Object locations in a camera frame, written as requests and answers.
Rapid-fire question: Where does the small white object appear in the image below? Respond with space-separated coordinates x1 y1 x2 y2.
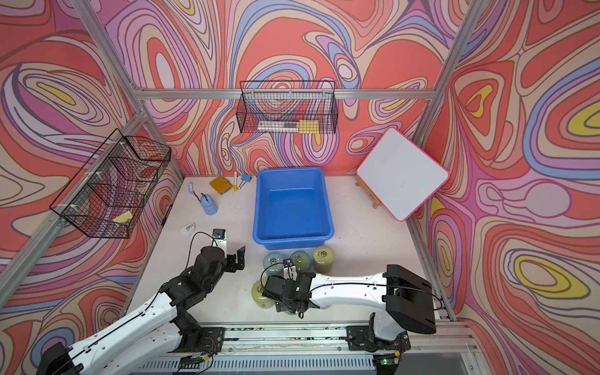
181 223 196 238

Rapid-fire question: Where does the wooden easel stand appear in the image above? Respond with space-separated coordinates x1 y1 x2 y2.
355 175 382 209

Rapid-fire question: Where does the white board pink frame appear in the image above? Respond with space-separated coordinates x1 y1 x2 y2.
356 129 449 222

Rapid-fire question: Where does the pale yellow tea canister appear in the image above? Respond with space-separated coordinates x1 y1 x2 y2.
251 281 275 309

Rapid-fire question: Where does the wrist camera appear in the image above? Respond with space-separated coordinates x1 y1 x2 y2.
212 228 228 253
283 259 297 280

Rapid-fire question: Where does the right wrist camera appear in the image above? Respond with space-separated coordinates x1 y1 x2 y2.
283 259 297 280

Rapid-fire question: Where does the blue plastic basket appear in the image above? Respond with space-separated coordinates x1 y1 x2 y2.
252 167 334 251

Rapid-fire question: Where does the grey-blue tea canister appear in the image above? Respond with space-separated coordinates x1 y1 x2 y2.
262 252 284 277

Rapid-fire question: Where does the black wire basket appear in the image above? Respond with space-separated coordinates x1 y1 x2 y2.
236 79 339 134
50 130 172 239

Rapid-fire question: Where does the yellow sponge in basket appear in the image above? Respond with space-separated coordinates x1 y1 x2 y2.
112 211 134 225

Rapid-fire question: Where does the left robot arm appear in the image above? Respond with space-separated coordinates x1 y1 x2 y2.
37 246 245 374

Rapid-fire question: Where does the dark green tea canister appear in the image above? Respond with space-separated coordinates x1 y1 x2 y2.
290 251 312 273

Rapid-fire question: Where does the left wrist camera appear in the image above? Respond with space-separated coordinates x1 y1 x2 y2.
212 228 228 253

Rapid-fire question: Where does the blue binder clip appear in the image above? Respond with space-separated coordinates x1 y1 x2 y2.
238 174 252 189

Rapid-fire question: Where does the black wire basket back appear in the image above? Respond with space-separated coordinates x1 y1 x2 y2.
236 79 339 134

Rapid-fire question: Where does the yellow sticky note pad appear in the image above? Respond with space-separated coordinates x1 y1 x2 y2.
209 176 234 195

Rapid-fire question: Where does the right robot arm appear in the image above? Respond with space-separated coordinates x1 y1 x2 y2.
259 264 439 353

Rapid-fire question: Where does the black wire basket left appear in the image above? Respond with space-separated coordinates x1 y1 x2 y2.
50 130 172 239

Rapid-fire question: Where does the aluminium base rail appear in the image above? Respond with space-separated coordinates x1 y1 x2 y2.
77 319 488 375

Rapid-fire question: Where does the yellow box in basket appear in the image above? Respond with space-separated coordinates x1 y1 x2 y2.
298 120 320 134

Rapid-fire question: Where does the yellow-green tea canister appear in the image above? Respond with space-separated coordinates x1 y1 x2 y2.
313 245 335 274

